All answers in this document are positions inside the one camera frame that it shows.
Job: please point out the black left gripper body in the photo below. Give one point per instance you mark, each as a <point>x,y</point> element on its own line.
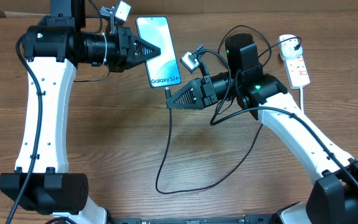
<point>117,48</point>

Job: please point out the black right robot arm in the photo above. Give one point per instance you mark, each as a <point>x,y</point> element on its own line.
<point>332,171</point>

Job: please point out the black Samsung Galaxy smartphone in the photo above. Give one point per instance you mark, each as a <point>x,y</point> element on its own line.
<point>162,69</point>

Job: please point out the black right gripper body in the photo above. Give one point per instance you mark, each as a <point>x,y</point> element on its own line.
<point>210,95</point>

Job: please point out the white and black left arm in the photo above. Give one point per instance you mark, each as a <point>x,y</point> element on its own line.
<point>51,52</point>

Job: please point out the white USB wall charger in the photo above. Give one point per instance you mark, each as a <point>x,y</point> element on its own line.
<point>290,47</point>

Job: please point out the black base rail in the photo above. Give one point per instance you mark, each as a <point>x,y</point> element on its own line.
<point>197,220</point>

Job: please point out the white power strip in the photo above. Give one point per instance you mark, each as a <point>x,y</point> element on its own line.
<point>297,73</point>

